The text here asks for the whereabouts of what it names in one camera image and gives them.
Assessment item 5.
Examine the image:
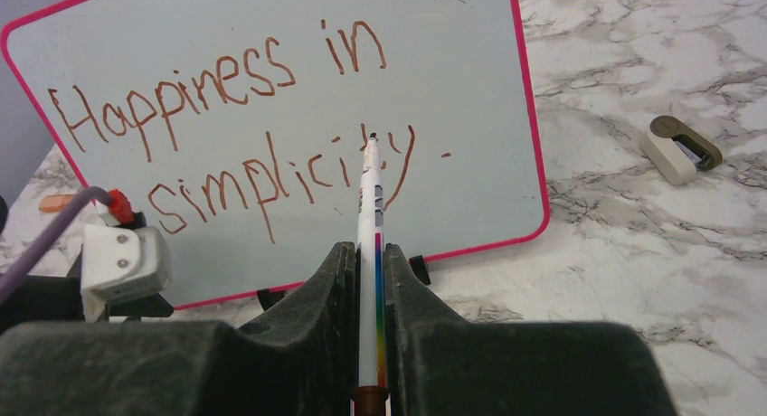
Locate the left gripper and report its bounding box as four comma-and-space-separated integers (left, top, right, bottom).
0, 212, 175, 336

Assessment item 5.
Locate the orange marker cap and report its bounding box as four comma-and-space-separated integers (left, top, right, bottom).
38, 194, 75, 213

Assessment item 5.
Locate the pink framed whiteboard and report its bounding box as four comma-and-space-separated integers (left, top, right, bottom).
1, 0, 550, 308

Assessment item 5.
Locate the small white eraser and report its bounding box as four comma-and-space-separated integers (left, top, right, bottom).
639, 115, 724, 185

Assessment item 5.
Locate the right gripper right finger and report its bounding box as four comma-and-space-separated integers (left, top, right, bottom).
383, 244, 677, 415

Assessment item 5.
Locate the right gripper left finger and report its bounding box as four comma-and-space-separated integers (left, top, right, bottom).
1, 242, 355, 415

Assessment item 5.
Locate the white whiteboard marker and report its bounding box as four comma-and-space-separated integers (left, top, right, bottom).
351, 133, 389, 415

